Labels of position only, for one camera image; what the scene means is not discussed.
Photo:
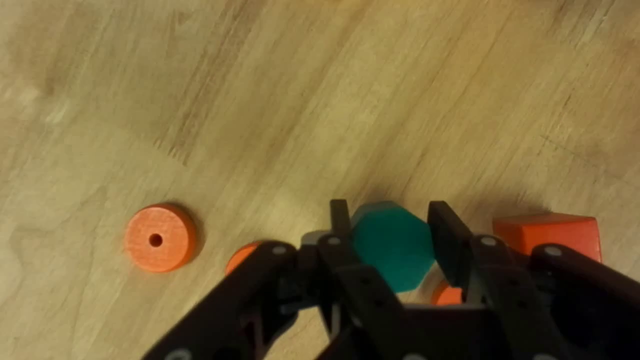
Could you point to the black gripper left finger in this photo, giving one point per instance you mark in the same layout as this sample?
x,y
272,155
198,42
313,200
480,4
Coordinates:
x,y
346,287

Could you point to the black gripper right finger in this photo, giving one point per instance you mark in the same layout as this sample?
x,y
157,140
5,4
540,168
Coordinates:
x,y
507,293

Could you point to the green block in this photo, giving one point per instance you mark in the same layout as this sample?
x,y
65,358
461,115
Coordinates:
x,y
392,242

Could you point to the red block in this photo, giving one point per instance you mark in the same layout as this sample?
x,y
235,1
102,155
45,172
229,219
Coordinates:
x,y
552,232

